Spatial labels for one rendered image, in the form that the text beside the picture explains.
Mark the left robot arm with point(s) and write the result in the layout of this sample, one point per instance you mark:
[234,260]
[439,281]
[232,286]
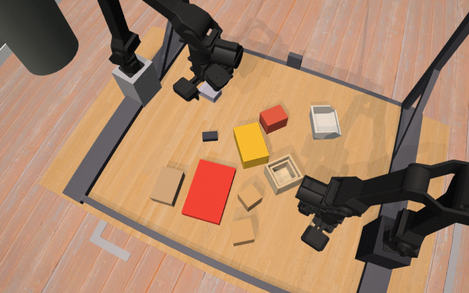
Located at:
[351,196]

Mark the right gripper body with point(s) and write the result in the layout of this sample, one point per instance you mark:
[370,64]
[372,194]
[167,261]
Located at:
[187,89]

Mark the yellow rectangular block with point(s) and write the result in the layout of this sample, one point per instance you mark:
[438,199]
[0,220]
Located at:
[251,145]

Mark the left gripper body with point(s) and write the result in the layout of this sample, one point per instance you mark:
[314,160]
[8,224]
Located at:
[315,238]

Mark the black metal gantry frame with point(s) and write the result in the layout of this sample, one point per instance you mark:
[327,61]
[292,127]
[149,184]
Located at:
[423,87]

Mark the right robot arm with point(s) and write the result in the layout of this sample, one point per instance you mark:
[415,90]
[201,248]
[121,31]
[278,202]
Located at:
[192,24]

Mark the white open box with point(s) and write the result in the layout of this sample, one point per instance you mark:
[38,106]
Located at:
[326,120]

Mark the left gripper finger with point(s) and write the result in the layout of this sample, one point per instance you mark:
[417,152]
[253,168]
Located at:
[315,221]

